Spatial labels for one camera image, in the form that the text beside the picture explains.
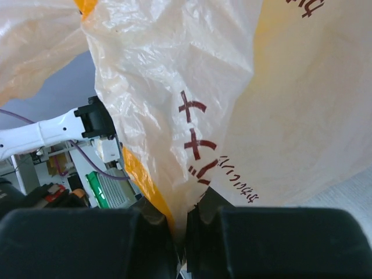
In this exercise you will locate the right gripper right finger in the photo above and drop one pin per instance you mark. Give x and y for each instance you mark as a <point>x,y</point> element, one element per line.
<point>204,246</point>

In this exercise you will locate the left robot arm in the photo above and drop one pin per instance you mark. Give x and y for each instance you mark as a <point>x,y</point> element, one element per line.
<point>82,123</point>

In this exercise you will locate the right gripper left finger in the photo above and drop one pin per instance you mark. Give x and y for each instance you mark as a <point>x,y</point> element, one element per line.
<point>153,252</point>

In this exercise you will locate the green plastic crate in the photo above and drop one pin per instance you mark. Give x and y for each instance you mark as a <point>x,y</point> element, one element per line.
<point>97,192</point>

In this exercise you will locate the banana print plastic bag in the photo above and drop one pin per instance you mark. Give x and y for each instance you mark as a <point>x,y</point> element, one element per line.
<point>268,102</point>

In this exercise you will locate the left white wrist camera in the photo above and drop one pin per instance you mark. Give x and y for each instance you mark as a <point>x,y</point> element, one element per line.
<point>107,149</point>

